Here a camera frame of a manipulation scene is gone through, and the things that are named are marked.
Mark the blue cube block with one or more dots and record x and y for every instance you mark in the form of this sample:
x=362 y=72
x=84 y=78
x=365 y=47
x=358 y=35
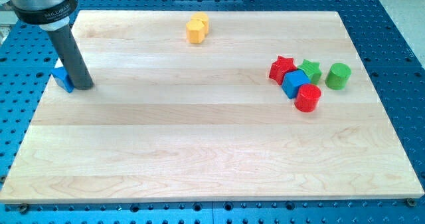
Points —
x=293 y=81

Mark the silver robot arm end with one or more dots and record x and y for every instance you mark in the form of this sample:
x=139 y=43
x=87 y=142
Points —
x=49 y=15

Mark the red star block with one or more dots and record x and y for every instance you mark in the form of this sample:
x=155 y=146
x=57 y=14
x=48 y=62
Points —
x=280 y=68

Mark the green star block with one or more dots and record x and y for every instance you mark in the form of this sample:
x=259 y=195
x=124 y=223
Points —
x=311 y=70

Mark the wooden board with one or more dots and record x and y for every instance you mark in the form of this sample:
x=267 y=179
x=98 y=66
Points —
x=168 y=120

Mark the yellow hexagon block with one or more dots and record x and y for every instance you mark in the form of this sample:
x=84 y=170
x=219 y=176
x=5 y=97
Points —
x=195 y=31

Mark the yellow cylinder block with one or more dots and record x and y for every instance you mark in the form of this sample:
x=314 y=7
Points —
x=202 y=17

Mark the red cylinder block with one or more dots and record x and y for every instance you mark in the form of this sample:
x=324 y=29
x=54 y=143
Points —
x=307 y=98

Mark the green cylinder block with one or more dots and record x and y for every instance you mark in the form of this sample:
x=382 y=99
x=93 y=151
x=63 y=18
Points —
x=338 y=76

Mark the blue triangular block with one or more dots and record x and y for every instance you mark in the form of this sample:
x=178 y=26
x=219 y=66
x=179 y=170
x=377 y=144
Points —
x=62 y=79

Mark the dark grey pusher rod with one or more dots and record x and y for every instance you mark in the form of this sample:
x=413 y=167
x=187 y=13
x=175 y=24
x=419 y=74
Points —
x=67 y=49

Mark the left board clamp screw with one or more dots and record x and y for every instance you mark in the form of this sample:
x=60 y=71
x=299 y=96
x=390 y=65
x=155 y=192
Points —
x=23 y=208

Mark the board clamp screw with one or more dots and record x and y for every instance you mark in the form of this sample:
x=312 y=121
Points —
x=23 y=208
x=410 y=202

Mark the right board clamp screw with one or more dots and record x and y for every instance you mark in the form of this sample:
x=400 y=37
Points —
x=410 y=202

